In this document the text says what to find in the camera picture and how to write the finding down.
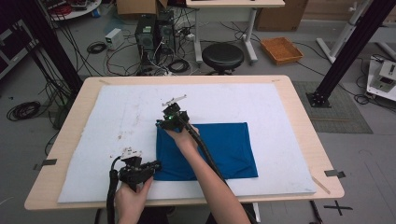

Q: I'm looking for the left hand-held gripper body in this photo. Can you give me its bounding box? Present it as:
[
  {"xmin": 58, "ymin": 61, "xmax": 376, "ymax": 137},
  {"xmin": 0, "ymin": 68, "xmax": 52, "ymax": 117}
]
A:
[{"xmin": 118, "ymin": 147, "xmax": 157, "ymax": 192}]

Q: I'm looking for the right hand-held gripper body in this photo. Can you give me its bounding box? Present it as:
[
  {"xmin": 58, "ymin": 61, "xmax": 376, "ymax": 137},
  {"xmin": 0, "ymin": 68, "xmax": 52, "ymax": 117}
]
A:
[{"xmin": 155, "ymin": 94, "xmax": 191, "ymax": 132}]

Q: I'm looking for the blue t-shirt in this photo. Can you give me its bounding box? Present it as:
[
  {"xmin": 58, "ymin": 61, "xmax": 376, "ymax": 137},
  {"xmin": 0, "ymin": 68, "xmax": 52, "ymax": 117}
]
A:
[{"xmin": 153, "ymin": 121, "xmax": 260, "ymax": 182}]

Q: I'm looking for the person's right hand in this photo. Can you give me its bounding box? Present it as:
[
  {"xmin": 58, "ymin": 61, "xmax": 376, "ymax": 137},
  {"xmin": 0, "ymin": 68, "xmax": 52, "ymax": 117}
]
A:
[{"xmin": 164, "ymin": 123, "xmax": 201, "ymax": 153}]

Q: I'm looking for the person's left hand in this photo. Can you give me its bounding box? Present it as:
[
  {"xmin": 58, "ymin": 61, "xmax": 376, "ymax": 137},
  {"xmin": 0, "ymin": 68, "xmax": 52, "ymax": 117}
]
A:
[{"xmin": 114, "ymin": 176, "xmax": 154, "ymax": 223}]

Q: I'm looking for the white foam mat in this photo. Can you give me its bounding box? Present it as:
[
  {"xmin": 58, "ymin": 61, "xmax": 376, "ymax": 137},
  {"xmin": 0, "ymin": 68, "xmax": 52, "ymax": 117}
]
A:
[{"xmin": 57, "ymin": 82, "xmax": 318, "ymax": 204}]

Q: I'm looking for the person's dark clothing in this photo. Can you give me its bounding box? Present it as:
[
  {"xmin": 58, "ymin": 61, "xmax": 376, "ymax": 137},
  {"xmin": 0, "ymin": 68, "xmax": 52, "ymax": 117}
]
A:
[{"xmin": 136, "ymin": 203, "xmax": 260, "ymax": 224}]

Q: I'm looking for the black round stool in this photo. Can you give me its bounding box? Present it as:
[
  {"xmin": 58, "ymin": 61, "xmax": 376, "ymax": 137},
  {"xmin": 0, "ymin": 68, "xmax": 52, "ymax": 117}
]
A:
[{"xmin": 201, "ymin": 42, "xmax": 246, "ymax": 76}]

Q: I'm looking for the black computer tower green label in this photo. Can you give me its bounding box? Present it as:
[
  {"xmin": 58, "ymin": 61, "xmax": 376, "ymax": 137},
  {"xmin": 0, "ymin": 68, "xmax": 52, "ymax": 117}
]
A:
[{"xmin": 134, "ymin": 14, "xmax": 159, "ymax": 68}]

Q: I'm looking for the black tape strip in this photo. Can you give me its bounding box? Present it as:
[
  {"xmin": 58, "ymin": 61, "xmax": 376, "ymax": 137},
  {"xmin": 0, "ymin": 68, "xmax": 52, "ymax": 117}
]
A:
[
  {"xmin": 323, "ymin": 169, "xmax": 347, "ymax": 179},
  {"xmin": 33, "ymin": 158, "xmax": 59, "ymax": 172}
]

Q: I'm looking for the white power supply box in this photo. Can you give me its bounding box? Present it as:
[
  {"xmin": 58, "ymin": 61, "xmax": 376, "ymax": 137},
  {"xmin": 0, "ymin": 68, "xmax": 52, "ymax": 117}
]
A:
[{"xmin": 105, "ymin": 27, "xmax": 126, "ymax": 51}]

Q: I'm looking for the orange tray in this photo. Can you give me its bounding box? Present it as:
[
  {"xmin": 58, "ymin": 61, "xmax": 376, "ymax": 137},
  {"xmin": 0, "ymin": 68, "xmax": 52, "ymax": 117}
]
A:
[{"xmin": 260, "ymin": 36, "xmax": 304, "ymax": 66}]

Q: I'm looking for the white desk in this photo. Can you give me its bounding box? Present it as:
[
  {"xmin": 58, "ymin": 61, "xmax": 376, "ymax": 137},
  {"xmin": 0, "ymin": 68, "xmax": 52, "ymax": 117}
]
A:
[{"xmin": 185, "ymin": 0, "xmax": 286, "ymax": 65}]

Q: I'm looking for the round white table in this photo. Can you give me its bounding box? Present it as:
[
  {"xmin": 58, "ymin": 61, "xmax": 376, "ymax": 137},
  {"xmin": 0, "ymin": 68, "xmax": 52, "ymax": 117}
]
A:
[{"xmin": 46, "ymin": 0, "xmax": 103, "ymax": 22}]

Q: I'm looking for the closed cardboard box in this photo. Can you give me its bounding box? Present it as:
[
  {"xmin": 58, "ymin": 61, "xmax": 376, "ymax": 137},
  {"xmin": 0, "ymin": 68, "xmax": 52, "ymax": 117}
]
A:
[{"xmin": 255, "ymin": 6, "xmax": 309, "ymax": 33}]

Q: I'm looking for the thin wooden strip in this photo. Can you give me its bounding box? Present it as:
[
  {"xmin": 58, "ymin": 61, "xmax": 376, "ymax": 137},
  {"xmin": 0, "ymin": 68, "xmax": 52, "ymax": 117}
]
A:
[{"xmin": 311, "ymin": 175, "xmax": 332, "ymax": 195}]

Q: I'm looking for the grey floor mat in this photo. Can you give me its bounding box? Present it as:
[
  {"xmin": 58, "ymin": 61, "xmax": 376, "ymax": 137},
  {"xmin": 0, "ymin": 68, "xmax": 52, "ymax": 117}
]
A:
[{"xmin": 292, "ymin": 80, "xmax": 375, "ymax": 135}]

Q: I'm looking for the grey equipment rack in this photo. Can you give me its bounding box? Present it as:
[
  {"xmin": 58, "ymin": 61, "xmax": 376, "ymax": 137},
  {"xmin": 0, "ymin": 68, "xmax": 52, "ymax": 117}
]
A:
[{"xmin": 0, "ymin": 18, "xmax": 39, "ymax": 80}]

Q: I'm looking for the black tape cross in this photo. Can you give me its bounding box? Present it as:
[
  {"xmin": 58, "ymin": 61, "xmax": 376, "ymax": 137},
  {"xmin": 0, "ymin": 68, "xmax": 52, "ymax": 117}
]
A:
[{"xmin": 323, "ymin": 200, "xmax": 354, "ymax": 217}]

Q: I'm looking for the white metal stand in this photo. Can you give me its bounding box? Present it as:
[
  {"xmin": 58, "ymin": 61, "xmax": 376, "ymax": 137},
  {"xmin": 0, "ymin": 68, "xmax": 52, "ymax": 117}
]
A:
[{"xmin": 316, "ymin": 0, "xmax": 375, "ymax": 65}]

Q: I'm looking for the white electronic device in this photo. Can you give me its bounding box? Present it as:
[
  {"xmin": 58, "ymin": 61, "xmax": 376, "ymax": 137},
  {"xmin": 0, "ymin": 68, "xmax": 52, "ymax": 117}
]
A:
[{"xmin": 366, "ymin": 59, "xmax": 396, "ymax": 103}]

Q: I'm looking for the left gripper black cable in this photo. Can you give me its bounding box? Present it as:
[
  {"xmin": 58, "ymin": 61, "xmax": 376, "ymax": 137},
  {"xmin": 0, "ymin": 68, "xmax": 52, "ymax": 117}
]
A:
[{"xmin": 106, "ymin": 156, "xmax": 123, "ymax": 224}]

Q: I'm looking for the small coiled black cable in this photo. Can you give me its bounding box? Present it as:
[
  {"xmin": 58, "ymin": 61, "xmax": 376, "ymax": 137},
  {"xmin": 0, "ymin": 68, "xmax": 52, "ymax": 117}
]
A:
[{"xmin": 86, "ymin": 41, "xmax": 108, "ymax": 55}]

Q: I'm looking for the large coiled black cable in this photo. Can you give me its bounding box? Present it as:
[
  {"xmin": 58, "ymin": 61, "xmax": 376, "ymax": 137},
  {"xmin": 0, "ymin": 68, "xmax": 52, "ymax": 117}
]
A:
[{"xmin": 6, "ymin": 101, "xmax": 42, "ymax": 122}]

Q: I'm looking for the black frame post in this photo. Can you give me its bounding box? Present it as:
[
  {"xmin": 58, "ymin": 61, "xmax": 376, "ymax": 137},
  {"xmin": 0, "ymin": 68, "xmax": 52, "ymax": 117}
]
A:
[
  {"xmin": 305, "ymin": 0, "xmax": 396, "ymax": 108},
  {"xmin": 12, "ymin": 0, "xmax": 84, "ymax": 94}
]

